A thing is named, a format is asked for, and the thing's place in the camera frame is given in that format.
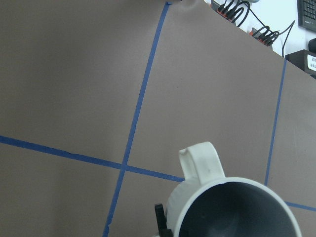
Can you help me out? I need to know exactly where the black keyboard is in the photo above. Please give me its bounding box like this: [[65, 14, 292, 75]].
[[297, 0, 316, 32]]

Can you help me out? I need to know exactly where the white mug with handle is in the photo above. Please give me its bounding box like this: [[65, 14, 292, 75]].
[[166, 142, 302, 237]]

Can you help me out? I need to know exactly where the red usb hub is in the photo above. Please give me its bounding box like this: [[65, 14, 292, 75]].
[[210, 0, 250, 27], [249, 26, 280, 47]]

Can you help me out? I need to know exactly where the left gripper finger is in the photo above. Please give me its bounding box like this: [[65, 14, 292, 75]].
[[155, 203, 173, 237]]

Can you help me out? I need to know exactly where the black box with label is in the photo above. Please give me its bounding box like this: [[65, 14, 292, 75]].
[[285, 50, 316, 78]]

